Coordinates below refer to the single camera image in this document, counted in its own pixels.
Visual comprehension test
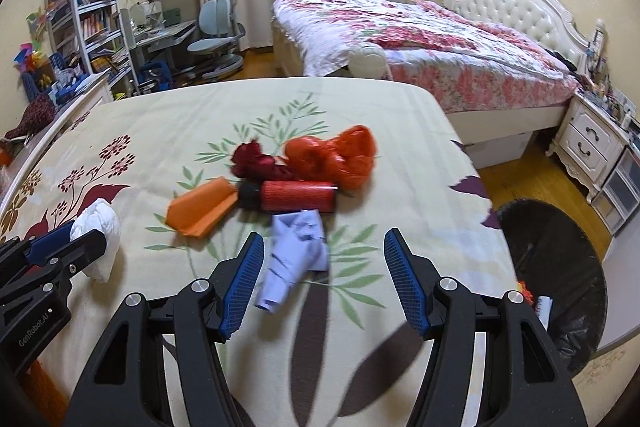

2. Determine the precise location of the white tissue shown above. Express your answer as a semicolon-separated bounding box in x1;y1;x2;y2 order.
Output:
70;198;122;284

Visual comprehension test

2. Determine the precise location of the pale blue paper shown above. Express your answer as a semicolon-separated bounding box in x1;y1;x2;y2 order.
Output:
255;210;329;314

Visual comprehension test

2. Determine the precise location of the orange paper wrapper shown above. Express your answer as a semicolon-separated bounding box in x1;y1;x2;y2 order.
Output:
165;176;238;239

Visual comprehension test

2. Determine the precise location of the red cylindrical can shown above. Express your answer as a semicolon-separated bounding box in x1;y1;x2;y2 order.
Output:
238;181;337;213

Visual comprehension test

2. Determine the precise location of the red foam fruit net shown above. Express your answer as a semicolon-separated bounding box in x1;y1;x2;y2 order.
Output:
284;124;376;191

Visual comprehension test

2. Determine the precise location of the orange plastic bag bundle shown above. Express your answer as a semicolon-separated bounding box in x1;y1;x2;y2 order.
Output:
518;281;535;306

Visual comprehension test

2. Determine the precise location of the white packet blue text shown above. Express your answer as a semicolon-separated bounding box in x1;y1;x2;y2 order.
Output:
535;296;553;329

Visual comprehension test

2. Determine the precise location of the black round trash bin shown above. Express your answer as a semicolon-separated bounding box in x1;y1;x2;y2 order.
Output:
497;199;608;376

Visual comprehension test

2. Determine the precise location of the floral patterned table cloth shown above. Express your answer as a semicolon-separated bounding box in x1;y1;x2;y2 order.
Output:
1;78;516;426

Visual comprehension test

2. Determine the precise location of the white under-bed storage box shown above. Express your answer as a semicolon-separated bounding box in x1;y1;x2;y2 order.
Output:
464;132;533;170

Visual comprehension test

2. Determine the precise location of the clear plastic drawer unit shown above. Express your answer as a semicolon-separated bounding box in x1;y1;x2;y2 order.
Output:
592;146;639;235

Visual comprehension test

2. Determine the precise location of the pink floral quilt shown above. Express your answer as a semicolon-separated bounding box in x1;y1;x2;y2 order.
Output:
272;0;579;113

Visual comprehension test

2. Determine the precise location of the white two-drawer nightstand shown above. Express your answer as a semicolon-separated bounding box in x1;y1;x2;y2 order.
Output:
546;91;629;204

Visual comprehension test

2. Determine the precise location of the study desk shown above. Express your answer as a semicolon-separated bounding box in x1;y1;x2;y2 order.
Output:
113;20;198;81

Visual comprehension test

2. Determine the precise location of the light blue desk chair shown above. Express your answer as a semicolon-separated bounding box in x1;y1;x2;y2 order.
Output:
188;0;246;82

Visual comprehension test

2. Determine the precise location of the white bed with headboard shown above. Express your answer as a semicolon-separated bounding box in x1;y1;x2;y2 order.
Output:
272;0;604;148

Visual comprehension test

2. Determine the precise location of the white bookshelf with books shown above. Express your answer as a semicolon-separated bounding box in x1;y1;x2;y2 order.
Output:
44;0;139;96

